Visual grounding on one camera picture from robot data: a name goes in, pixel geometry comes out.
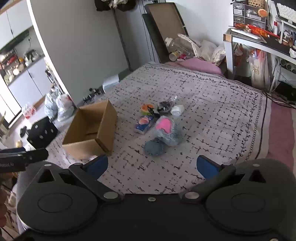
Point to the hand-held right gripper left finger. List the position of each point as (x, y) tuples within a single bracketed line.
[(99, 165)]

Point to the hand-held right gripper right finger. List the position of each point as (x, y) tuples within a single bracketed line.
[(206, 168)]

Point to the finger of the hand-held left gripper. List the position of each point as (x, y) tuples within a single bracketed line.
[(35, 155)]

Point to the brown cardboard box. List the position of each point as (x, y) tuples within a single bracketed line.
[(92, 129)]

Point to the grey and pink plush toy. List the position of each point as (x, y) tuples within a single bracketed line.
[(167, 131)]

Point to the dark grey round plush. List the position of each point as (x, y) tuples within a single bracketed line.
[(154, 147)]

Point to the peach toy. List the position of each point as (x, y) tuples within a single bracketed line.
[(143, 124)]

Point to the black cube stool white dots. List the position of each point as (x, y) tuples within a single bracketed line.
[(41, 133)]

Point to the red plastic bag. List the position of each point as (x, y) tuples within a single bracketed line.
[(29, 111)]

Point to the grey plastic trash bag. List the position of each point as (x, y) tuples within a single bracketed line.
[(50, 104)]

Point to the white plastic trash bag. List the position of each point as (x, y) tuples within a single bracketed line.
[(64, 106)]

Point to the black tripod gear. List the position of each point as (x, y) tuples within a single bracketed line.
[(92, 94)]

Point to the watermelon slice plush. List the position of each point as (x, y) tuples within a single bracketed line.
[(146, 109)]

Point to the black item in clear bag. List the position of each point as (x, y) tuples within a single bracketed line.
[(164, 106)]

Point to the black crochet piece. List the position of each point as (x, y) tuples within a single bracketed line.
[(154, 112)]

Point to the white kitchen cabinet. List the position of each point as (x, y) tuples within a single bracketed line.
[(20, 76)]

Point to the pink bed sheet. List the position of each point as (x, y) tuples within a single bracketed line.
[(281, 136)]

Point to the white box appliance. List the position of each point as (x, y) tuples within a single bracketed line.
[(110, 83)]

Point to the pink pillow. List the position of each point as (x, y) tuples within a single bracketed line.
[(196, 64)]

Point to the white bag under desk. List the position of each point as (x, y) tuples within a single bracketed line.
[(257, 69)]

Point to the yellow tin can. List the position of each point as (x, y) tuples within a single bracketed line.
[(174, 56)]

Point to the pile of white plastic bags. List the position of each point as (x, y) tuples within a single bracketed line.
[(205, 49)]

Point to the clear plastic bottle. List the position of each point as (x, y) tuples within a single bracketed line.
[(173, 45)]

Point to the white storage shelf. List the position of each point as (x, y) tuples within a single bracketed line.
[(254, 41)]

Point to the red printed packet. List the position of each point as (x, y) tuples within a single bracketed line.
[(252, 29)]

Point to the large flat cardboard panel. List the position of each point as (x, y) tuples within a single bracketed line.
[(165, 25)]

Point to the grey drawer organizer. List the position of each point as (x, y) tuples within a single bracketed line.
[(248, 14)]

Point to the dark hanging clothing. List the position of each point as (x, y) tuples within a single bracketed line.
[(111, 4)]

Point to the wicker basket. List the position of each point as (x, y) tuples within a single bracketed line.
[(256, 2)]

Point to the white keyboard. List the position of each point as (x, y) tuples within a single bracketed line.
[(286, 10)]

